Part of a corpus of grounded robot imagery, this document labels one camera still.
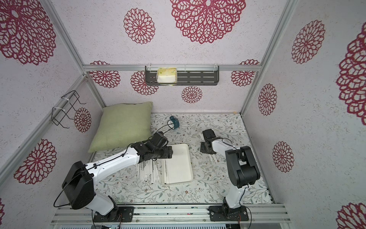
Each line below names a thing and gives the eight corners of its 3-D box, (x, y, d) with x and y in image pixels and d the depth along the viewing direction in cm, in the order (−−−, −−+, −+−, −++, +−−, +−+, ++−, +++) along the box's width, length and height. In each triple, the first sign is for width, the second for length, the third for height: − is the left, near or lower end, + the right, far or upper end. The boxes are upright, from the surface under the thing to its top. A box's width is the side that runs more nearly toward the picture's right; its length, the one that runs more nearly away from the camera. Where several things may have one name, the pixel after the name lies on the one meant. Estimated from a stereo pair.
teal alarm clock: (168, 126, 115) (167, 118, 108) (173, 122, 118) (172, 114, 111) (175, 131, 112) (174, 123, 105) (179, 126, 114) (179, 119, 108)
